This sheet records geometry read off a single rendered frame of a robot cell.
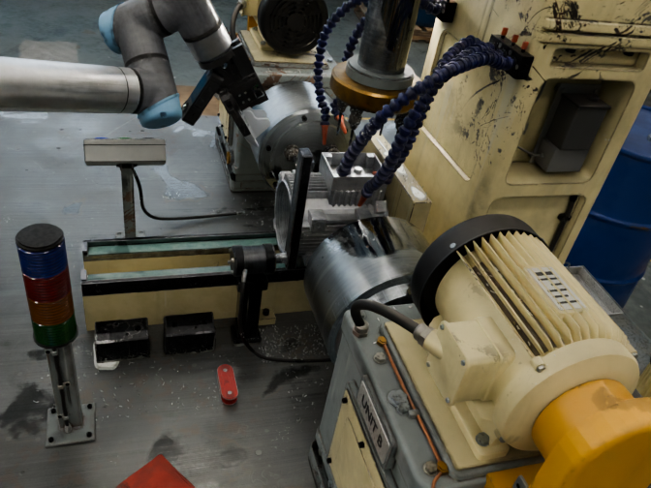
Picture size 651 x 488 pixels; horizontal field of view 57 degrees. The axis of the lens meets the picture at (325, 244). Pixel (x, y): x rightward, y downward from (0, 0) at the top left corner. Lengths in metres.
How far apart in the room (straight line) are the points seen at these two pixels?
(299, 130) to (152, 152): 0.34
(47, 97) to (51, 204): 0.76
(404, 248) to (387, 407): 0.33
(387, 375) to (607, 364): 0.28
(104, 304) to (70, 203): 0.49
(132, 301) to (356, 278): 0.51
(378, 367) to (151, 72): 0.61
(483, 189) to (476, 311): 0.52
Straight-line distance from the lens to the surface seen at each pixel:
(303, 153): 1.04
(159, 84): 1.07
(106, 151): 1.39
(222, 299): 1.30
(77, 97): 1.00
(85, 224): 1.62
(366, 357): 0.81
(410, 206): 1.19
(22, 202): 1.73
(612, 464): 0.64
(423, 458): 0.73
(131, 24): 1.12
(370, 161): 1.30
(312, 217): 1.19
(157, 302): 1.29
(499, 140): 1.15
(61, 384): 1.08
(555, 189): 1.29
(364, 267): 0.97
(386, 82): 1.12
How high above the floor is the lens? 1.74
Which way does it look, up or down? 36 degrees down
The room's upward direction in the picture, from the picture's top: 11 degrees clockwise
